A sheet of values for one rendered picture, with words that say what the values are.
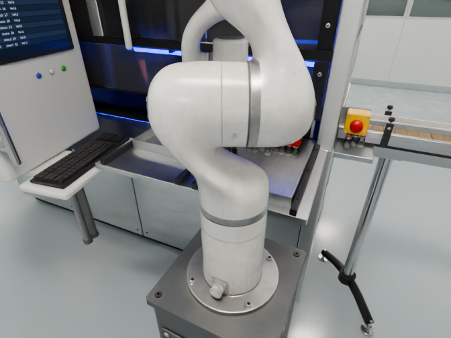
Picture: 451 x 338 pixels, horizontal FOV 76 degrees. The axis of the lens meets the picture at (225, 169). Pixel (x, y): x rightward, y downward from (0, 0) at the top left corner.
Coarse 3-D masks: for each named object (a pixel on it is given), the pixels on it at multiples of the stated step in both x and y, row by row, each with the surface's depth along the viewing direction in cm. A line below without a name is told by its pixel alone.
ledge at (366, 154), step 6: (336, 144) 108; (342, 144) 108; (336, 150) 103; (342, 150) 103; (348, 150) 103; (354, 150) 103; (360, 150) 103; (366, 150) 103; (372, 150) 103; (336, 156) 103; (342, 156) 102; (348, 156) 101; (354, 156) 100; (360, 156) 100; (366, 156) 100; (372, 156) 100; (366, 162) 99
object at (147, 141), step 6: (144, 132) 108; (150, 132) 112; (138, 138) 106; (144, 138) 109; (150, 138) 112; (156, 138) 112; (138, 144) 103; (144, 144) 102; (150, 144) 101; (156, 144) 100; (150, 150) 102; (156, 150) 101; (162, 150) 100
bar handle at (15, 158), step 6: (0, 114) 86; (0, 120) 86; (0, 126) 87; (6, 126) 89; (0, 132) 88; (6, 132) 88; (6, 138) 89; (6, 144) 90; (12, 144) 91; (0, 150) 93; (6, 150) 92; (12, 150) 91; (12, 156) 92; (18, 156) 94; (12, 162) 93; (18, 162) 94
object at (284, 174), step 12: (240, 156) 99; (252, 156) 99; (264, 156) 99; (276, 156) 99; (300, 156) 99; (264, 168) 92; (276, 168) 92; (288, 168) 92; (300, 168) 92; (276, 180) 86; (288, 180) 86; (300, 180) 84; (276, 192) 81; (288, 192) 81; (276, 204) 77; (288, 204) 75
